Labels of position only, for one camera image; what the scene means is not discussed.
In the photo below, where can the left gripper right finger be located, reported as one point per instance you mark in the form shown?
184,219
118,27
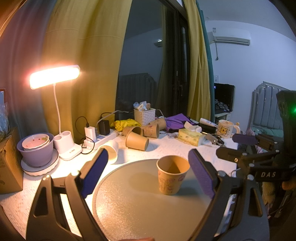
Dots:
249,218

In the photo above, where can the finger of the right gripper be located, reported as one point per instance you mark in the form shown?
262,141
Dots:
264,141
232,155

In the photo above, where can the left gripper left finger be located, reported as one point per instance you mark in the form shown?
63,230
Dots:
47,219

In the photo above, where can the floral brown paper cup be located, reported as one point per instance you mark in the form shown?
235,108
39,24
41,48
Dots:
172,171

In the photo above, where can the brown cup near basket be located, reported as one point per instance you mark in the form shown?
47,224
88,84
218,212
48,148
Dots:
161,122

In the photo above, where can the floral brown cup lying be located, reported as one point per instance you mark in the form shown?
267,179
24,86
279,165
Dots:
151,131

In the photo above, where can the white paper cup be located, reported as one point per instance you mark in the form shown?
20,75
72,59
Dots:
112,148

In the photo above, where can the plain brown paper cup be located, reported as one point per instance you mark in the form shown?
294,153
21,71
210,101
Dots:
136,141

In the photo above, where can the brown cup open front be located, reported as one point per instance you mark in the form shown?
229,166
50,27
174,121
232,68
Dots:
135,129

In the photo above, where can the operator hand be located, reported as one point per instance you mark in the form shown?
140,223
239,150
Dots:
139,239

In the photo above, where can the grey padded headboard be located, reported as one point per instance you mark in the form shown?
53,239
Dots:
264,114

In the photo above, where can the cream bear mug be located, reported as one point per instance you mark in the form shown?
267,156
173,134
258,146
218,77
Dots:
225,128

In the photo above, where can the black pouch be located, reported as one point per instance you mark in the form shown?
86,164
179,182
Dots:
208,129

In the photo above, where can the yellow tissue box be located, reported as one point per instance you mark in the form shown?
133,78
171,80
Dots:
191,137

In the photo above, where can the cardboard box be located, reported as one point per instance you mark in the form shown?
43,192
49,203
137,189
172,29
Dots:
10,167

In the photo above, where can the white tube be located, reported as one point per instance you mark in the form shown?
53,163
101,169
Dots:
207,122

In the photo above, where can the black monitor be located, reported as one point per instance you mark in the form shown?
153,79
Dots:
224,95

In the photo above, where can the yellow curtain right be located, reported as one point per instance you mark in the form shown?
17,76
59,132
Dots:
199,102

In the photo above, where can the yellow curtain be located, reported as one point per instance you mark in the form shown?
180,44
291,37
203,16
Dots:
89,34
199,102

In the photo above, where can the purple cloth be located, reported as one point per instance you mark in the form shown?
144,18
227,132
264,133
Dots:
176,122

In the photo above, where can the purple bowl with dish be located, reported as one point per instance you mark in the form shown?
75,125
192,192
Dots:
36,149

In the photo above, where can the round grey placemat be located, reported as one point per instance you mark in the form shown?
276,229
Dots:
127,204

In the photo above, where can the white power strip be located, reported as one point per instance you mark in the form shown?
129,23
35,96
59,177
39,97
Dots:
101,139

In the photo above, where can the white charger plug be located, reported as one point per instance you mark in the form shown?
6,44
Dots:
90,133

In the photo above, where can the white plastic basket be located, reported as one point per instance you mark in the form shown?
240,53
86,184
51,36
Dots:
145,117

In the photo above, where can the white air conditioner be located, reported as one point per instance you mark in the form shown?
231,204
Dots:
230,36

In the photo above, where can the black power adapter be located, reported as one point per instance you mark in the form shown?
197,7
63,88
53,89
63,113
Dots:
104,127

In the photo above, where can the yellow plastic bag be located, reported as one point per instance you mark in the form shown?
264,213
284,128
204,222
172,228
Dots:
119,125

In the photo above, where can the yellow curtain left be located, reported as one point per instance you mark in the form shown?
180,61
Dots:
89,34

